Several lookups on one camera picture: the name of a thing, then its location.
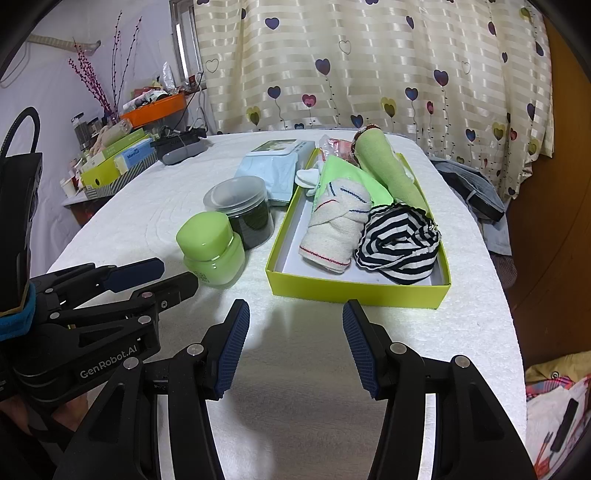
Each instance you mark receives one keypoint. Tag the white paper cup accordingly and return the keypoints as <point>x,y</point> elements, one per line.
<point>68,187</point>

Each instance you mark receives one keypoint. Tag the lime green file box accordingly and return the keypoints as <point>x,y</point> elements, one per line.
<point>99,175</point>

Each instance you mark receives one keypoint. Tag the cream towel red stripes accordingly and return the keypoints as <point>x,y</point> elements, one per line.
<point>332,230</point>

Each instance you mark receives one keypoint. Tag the striped cardboard tray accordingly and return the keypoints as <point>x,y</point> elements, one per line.
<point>115,184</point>

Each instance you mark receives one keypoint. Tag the green sock red trim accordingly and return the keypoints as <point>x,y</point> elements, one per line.
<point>392,170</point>

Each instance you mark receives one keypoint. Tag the purple decorative branches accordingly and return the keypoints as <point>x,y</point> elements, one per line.
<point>99,78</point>

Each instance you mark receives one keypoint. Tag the dark jar clear lid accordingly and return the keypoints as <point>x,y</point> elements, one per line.
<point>251,221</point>

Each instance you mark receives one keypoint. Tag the orange wooden wardrobe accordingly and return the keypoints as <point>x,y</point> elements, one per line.
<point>558,207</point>

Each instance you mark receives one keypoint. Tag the black white striped cloth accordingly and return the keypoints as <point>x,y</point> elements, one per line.
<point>397,254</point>

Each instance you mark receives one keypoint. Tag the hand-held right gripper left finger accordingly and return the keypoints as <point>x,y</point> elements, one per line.
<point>231,350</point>

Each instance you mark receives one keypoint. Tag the wooden shelf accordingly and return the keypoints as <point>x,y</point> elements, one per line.
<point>81,210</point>

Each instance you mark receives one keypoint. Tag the green glass jar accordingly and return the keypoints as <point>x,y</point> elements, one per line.
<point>203,240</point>

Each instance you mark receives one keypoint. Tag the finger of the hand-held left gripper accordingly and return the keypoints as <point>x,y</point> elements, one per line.
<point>175,286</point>
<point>134,274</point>

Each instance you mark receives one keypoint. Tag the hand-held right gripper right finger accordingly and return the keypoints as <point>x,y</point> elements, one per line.
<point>360,350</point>

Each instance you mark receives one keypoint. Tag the black belt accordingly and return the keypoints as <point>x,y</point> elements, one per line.
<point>487,205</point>

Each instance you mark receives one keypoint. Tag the glass jar dark lid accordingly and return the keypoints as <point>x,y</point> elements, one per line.
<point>85,131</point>

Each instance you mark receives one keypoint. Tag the checked colourful cloth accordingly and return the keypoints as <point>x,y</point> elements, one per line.
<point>554,383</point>

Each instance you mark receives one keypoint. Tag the white wall rail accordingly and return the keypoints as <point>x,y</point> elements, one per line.
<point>60,44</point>

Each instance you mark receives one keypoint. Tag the pale blue wet wipes pack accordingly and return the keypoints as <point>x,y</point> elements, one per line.
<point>268,175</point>

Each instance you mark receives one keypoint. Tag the orange plastic tray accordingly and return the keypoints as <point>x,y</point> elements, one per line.
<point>152,113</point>

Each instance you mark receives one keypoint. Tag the pink printed packet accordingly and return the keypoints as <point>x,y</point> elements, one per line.
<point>339,147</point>

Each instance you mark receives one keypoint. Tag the cream heart print curtain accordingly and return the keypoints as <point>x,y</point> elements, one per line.
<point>369,60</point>

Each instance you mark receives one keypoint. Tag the pale white sock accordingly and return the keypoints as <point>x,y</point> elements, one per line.
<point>307,177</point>

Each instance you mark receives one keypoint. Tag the window frame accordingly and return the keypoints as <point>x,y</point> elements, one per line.
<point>184,37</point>

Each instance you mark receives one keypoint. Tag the lime green cloth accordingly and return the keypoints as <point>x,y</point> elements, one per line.
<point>337,170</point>

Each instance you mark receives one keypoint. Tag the lime green cardboard box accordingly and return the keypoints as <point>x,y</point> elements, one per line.
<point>351,290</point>

